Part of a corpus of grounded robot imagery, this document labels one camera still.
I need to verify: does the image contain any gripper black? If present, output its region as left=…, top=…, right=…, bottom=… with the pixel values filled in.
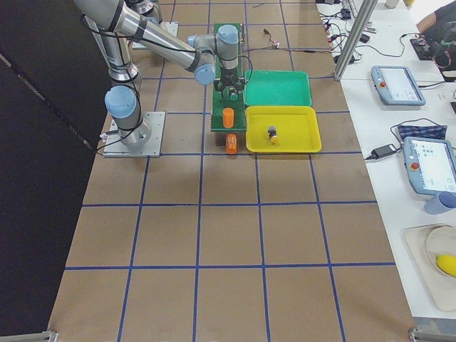
left=214, top=68, right=246, bottom=100

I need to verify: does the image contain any orange cylinder with white print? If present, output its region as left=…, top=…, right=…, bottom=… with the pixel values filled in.
left=225, top=133, right=238, bottom=155

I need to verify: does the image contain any yellow push button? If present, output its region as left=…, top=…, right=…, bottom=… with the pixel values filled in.
left=268, top=125, right=279, bottom=144

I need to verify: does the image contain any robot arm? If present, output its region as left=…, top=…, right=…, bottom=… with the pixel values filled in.
left=76, top=1, right=249, bottom=157

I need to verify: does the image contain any green conveyor belt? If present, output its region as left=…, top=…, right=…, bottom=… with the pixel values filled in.
left=211, top=24, right=246, bottom=134

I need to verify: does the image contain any green plastic tray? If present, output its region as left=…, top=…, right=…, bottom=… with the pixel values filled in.
left=244, top=70, right=312, bottom=106

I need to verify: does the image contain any yellow plastic tray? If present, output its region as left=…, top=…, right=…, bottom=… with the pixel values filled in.
left=245, top=105, right=322, bottom=153

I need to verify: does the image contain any teach pendant far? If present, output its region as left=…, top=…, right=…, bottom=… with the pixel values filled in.
left=370, top=66, right=426, bottom=106

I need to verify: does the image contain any teach pendant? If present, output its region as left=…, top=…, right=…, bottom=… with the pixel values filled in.
left=370, top=66, right=426, bottom=106
left=403, top=136, right=455, bottom=195

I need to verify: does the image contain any black power adapter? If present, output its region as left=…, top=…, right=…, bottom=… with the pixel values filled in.
left=369, top=144, right=397, bottom=160

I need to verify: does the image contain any plaid cloth pouch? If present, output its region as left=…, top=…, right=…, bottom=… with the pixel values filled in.
left=398, top=125, right=447, bottom=143

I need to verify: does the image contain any teach pendant near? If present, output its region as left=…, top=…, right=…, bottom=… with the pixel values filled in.
left=403, top=136, right=455, bottom=195

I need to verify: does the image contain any blue plastic cup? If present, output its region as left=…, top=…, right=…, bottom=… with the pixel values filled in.
left=424, top=192, right=455, bottom=214

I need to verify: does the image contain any cream bowl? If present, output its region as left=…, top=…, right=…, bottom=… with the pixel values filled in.
left=425, top=226, right=455, bottom=278

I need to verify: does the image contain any yellow lemon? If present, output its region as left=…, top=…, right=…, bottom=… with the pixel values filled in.
left=436, top=254, right=456, bottom=277

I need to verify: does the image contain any beige tray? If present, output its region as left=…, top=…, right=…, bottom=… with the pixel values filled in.
left=403, top=224, right=455, bottom=312

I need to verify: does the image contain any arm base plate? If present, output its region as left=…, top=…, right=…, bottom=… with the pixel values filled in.
left=103, top=112, right=166, bottom=158

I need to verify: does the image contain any aluminium frame post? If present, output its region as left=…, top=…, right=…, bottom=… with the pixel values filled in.
left=333, top=0, right=378, bottom=81

